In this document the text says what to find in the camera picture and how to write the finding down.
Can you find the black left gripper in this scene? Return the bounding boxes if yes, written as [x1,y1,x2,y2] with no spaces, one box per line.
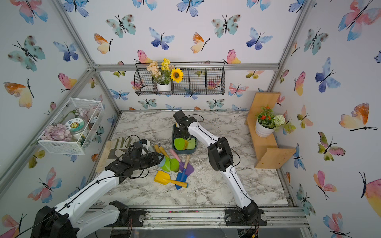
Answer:
[132,151,165,171]

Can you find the green trowel yellow foam handle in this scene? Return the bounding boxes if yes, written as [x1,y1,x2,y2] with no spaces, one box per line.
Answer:
[173,127,184,151]

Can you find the green shovel wooden handle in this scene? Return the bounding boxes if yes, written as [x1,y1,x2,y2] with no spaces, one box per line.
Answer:
[186,138,196,150]

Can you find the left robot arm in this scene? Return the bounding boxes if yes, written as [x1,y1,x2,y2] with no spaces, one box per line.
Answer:
[31,142,165,238]

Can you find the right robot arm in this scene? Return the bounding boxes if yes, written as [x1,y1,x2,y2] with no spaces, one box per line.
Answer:
[173,110,260,224]

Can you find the teal plastic storage box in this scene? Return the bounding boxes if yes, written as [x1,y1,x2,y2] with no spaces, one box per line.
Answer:
[172,124,198,154]

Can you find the light blue trowel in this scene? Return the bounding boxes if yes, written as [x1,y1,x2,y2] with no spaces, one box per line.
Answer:
[148,145,166,168]

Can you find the white and grey garden glove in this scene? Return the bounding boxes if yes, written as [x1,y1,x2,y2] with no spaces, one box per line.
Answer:
[95,136,139,176]

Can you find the yellow plastic scoop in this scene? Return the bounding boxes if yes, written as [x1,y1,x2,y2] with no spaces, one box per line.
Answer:
[154,171,188,188]

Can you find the sunflower bouquet white pot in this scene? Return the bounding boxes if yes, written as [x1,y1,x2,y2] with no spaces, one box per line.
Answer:
[146,59,184,92]

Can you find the round green tin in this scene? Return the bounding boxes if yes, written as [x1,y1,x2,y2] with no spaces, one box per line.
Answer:
[65,118,85,134]

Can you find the pink artificial flowers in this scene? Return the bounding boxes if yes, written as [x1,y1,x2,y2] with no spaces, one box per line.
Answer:
[41,124,72,141]

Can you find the potted red flowers white pot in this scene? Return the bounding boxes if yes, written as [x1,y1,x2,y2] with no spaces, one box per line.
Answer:
[255,106,296,138]

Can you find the wooden corner shelf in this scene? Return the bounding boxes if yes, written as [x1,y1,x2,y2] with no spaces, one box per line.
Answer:
[246,92,296,169]

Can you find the black wire wall basket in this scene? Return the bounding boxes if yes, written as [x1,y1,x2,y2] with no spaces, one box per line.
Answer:
[132,61,226,98]

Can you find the purple shovel pink handle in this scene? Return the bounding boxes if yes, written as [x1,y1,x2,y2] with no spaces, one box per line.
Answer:
[170,148,195,178]

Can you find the blue shovel wooden handle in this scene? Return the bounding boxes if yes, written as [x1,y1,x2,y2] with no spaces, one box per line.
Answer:
[176,155,190,188]

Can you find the white wire side basket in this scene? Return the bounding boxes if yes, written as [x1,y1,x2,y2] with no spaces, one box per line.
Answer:
[37,98,105,155]

